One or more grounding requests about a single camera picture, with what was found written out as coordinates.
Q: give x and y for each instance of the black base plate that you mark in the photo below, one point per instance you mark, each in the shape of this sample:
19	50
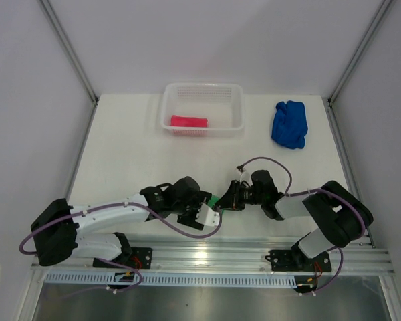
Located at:
137	258
287	261

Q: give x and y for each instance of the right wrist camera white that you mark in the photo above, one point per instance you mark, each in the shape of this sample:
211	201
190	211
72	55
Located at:
240	173

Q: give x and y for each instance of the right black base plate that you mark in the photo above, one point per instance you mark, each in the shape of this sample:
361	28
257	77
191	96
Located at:
287	261

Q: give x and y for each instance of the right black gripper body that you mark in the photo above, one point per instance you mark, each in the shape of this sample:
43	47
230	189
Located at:
241	195

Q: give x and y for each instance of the blue towel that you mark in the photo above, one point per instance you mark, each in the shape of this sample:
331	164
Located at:
289	127

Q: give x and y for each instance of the green towel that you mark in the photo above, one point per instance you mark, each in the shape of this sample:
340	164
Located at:
214	200

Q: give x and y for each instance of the slotted cable duct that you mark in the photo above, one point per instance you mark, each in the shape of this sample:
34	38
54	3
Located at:
173	279

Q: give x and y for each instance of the left aluminium frame post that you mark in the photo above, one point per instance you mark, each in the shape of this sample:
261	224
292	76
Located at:
68	49

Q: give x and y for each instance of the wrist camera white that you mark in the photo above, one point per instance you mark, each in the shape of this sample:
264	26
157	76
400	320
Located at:
240	173
208	217

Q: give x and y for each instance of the aluminium mounting rail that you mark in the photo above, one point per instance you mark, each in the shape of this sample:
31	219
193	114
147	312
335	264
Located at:
237	255

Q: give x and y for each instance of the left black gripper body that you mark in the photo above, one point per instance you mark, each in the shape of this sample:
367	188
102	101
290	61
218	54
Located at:
186	212

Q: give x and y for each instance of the pink towel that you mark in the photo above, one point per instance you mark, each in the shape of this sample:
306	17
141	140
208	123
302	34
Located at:
192	122

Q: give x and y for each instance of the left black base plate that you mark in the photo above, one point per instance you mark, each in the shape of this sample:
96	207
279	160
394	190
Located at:
137	258

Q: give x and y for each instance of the right aluminium frame post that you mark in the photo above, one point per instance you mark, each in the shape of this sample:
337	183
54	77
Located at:
364	43

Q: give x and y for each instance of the aluminium frame post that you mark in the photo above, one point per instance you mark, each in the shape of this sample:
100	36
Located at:
364	43
68	49

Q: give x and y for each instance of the white plastic basket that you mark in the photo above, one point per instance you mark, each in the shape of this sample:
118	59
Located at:
221	104

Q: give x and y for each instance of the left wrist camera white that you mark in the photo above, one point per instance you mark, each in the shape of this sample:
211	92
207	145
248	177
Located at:
208	217

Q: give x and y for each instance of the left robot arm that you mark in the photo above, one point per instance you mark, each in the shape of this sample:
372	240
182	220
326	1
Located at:
63	231

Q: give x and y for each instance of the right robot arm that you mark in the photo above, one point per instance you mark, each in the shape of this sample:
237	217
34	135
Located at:
339	216

